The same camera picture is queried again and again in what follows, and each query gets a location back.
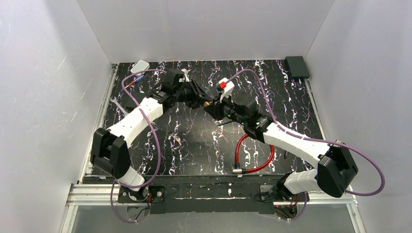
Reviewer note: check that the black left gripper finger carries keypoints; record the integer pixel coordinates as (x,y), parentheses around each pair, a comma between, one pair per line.
(199,92)
(196,104)

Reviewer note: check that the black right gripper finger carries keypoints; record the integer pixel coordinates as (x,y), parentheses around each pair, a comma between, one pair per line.
(218,117)
(215,109)

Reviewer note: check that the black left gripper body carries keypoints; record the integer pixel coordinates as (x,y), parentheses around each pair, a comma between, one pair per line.
(193,91)

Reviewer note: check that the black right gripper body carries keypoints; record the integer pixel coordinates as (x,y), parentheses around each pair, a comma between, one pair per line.
(219,107)

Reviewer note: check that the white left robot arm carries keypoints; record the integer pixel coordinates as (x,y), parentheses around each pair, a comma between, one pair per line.
(110,147)

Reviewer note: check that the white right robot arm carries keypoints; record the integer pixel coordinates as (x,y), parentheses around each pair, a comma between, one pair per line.
(333,168)

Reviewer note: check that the white small box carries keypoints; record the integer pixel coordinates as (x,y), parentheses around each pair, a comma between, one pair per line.
(139,68)

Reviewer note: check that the red blue small screwdriver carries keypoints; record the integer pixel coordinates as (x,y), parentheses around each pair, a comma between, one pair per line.
(136,79)

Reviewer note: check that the silver open-end wrench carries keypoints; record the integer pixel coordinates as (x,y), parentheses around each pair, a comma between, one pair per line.
(114,101)

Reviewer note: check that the black box in corner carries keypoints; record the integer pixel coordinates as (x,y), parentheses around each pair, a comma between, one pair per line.
(297,67)

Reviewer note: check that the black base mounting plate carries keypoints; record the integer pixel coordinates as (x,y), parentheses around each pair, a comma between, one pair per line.
(212,193)

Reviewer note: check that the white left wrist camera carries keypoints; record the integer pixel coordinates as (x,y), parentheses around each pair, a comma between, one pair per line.
(185,79)

